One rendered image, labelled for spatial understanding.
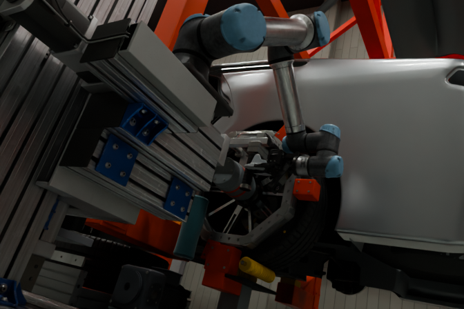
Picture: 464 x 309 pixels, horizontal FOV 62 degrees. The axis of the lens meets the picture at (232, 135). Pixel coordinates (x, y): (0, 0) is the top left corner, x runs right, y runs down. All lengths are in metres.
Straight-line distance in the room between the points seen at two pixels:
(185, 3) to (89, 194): 1.54
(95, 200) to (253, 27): 0.57
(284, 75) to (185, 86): 0.71
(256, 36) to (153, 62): 0.38
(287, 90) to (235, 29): 0.51
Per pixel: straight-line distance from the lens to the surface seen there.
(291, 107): 1.45
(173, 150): 0.94
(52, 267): 2.03
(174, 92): 0.76
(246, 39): 1.01
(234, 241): 1.68
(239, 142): 1.62
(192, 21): 1.14
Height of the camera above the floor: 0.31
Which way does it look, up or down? 24 degrees up
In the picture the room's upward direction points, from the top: 15 degrees clockwise
